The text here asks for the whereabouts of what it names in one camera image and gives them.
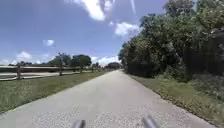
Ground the wooden rail fence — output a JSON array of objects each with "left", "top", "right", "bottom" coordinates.
[{"left": 0, "top": 63, "right": 101, "bottom": 82}]

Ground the robot's own part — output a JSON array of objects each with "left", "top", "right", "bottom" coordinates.
[
  {"left": 71, "top": 119, "right": 87, "bottom": 128},
  {"left": 142, "top": 115, "right": 160, "bottom": 128}
]

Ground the distant row of trees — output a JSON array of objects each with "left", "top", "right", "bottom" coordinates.
[{"left": 8, "top": 52, "right": 123, "bottom": 71}]

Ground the grey paved path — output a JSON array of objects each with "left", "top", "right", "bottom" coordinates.
[{"left": 0, "top": 69, "right": 218, "bottom": 128}]

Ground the grass verge under trees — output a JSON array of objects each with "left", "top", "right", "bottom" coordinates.
[{"left": 128, "top": 73, "right": 224, "bottom": 128}]

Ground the pale road behind fence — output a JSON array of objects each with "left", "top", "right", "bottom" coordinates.
[{"left": 0, "top": 71, "right": 88, "bottom": 81}]

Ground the row of dense trees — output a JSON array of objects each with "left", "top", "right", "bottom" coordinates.
[{"left": 117, "top": 0, "right": 224, "bottom": 83}]

